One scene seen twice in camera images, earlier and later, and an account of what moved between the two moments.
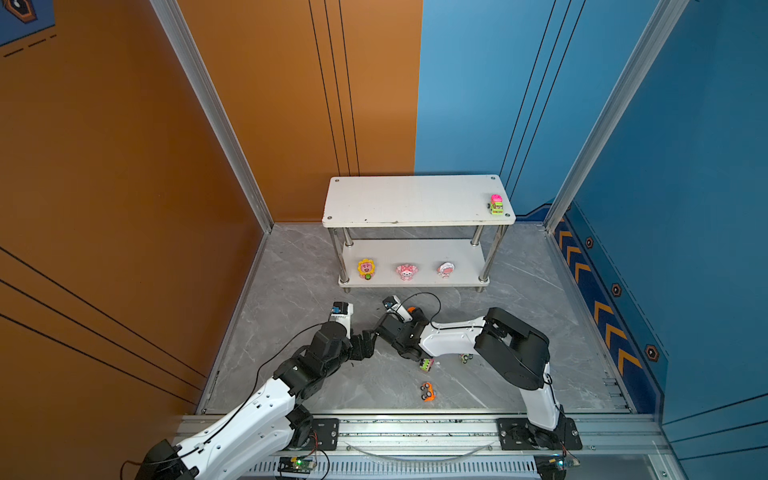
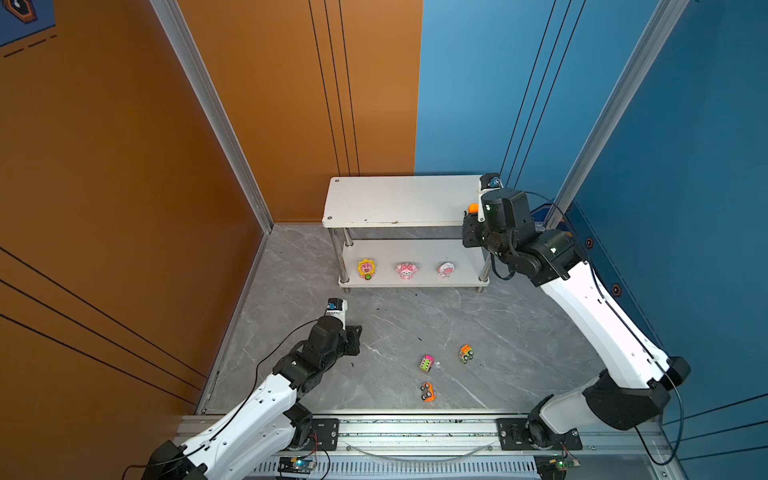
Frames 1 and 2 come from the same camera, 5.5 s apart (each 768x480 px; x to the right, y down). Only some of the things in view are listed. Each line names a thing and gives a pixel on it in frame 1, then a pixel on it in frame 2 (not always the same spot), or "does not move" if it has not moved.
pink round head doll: (445, 268) does not move
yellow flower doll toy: (366, 269) does not move
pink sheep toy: (406, 271) does not move
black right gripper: (417, 321) -> (469, 225)
